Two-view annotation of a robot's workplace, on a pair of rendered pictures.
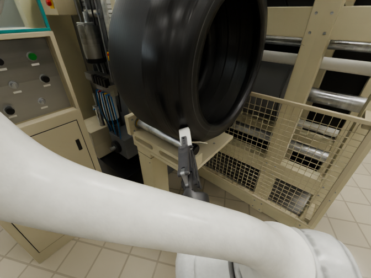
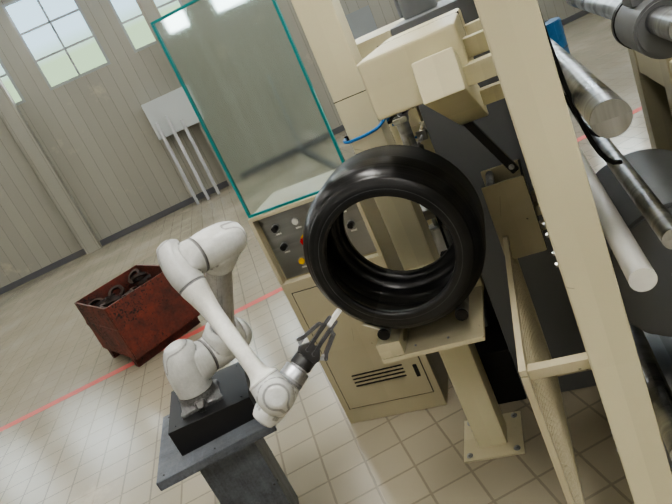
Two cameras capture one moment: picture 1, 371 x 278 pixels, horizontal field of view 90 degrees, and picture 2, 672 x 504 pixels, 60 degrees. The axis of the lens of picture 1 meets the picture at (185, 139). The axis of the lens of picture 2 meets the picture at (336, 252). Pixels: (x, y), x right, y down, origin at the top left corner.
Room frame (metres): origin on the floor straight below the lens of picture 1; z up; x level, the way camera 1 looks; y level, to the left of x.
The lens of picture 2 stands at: (-0.04, -1.75, 1.87)
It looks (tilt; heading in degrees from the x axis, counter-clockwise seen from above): 19 degrees down; 71
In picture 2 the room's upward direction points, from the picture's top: 25 degrees counter-clockwise
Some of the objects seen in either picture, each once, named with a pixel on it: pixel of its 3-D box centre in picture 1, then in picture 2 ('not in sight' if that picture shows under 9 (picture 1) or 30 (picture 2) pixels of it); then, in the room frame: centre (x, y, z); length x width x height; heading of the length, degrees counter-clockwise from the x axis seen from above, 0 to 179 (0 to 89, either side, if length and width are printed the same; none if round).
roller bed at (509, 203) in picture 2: not in sight; (513, 209); (1.22, -0.07, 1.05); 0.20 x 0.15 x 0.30; 50
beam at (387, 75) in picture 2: not in sight; (422, 57); (0.93, -0.28, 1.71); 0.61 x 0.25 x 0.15; 50
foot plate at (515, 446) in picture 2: not in sight; (492, 435); (0.94, 0.21, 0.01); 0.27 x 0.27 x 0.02; 50
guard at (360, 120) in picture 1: (248, 149); (542, 372); (0.89, -0.38, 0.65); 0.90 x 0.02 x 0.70; 50
